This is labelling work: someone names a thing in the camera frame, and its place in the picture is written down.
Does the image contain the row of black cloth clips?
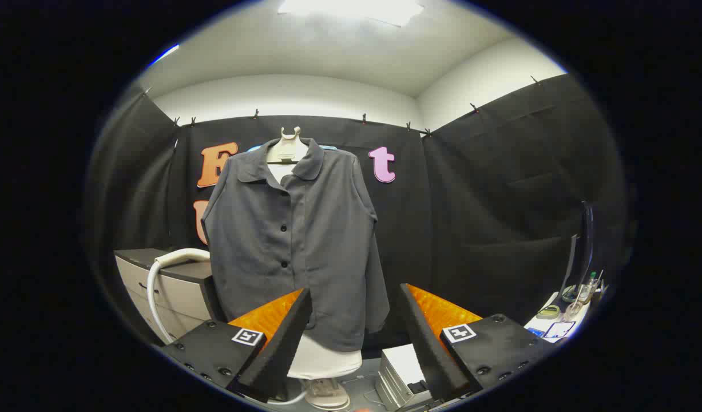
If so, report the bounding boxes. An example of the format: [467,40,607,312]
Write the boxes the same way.
[144,74,541,138]

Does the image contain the white ribbed box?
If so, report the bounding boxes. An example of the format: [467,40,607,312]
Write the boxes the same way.
[375,343,437,410]

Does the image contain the clear bottle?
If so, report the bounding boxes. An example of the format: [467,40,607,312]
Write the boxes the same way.
[580,271,598,304]

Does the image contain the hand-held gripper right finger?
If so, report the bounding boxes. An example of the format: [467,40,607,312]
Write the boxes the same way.
[399,283,558,402]

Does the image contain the grey button-up shirt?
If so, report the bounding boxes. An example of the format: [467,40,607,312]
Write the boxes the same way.
[201,137,390,352]

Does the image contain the white card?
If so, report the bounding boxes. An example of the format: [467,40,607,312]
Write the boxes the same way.
[544,321,577,339]

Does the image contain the white garment steamer hose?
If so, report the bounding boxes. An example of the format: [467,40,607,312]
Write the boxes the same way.
[146,248,212,345]

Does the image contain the ceiling light panel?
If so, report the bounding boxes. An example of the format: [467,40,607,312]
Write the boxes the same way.
[277,0,425,27]

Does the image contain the beige garment steamer base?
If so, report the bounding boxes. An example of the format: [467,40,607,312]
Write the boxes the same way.
[302,378,351,411]

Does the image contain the black backdrop cloth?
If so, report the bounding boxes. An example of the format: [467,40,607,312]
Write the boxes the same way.
[85,73,629,355]

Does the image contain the ceiling light strip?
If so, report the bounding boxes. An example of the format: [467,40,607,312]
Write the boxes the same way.
[149,44,180,65]

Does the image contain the grey and white drawer cabinet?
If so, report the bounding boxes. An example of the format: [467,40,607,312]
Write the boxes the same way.
[114,248,225,344]

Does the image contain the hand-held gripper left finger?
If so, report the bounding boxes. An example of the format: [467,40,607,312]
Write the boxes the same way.
[159,288,313,403]

